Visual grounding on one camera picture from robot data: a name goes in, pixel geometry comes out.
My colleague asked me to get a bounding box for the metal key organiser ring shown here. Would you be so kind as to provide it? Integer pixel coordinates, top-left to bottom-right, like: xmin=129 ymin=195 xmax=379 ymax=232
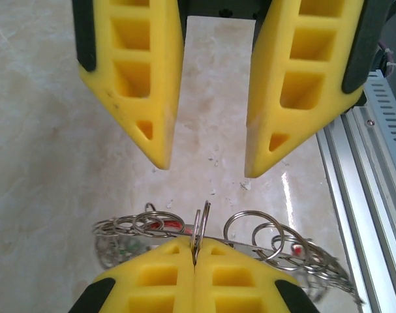
xmin=92 ymin=200 xmax=365 ymax=306

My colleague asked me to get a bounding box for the grey slotted cable duct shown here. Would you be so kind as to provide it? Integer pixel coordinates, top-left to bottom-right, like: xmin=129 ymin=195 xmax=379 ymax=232
xmin=363 ymin=72 xmax=396 ymax=183

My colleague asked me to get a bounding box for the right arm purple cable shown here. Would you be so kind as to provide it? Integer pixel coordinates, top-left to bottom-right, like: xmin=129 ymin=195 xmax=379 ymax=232
xmin=378 ymin=40 xmax=396 ymax=78

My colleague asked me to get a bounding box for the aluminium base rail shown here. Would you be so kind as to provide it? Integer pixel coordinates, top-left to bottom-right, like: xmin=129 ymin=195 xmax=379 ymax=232
xmin=316 ymin=104 xmax=396 ymax=313

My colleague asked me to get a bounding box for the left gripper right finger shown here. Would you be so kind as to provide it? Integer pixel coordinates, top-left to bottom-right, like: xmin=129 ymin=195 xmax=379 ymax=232
xmin=194 ymin=237 xmax=320 ymax=313

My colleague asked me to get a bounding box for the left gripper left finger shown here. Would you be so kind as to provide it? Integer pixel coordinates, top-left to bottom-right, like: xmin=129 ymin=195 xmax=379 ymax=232
xmin=68 ymin=236 xmax=198 ymax=313

